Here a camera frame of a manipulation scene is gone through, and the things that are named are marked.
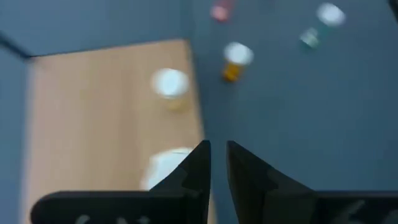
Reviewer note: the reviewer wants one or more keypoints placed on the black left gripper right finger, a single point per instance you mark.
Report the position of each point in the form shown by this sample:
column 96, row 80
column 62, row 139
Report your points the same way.
column 255, row 193

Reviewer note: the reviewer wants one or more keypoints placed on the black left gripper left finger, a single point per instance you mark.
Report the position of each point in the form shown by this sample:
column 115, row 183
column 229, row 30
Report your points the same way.
column 196, row 174

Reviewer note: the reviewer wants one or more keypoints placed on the light blue pill vial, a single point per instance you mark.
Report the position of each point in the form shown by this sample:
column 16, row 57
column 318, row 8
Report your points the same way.
column 161, row 169

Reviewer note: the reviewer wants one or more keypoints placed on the pale green-yellow pill vial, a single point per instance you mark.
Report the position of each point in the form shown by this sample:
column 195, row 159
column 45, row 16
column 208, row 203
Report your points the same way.
column 170, row 82

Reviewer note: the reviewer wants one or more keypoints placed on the amber pill vial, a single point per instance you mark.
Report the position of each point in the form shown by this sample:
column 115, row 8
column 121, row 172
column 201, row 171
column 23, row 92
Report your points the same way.
column 237, row 53

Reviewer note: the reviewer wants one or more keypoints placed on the pink pill vial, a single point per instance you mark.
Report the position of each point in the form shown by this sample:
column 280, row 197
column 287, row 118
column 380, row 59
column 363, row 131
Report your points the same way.
column 220, row 13

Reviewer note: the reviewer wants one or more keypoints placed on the teal pill vial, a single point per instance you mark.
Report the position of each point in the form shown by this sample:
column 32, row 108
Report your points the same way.
column 331, row 14

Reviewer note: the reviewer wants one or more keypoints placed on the blue table mat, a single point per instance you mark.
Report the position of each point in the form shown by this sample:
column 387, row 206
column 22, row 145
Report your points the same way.
column 295, row 124

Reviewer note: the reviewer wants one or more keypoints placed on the wooden shelf black metal frame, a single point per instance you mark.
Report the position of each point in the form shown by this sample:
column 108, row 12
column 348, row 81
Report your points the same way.
column 93, row 124

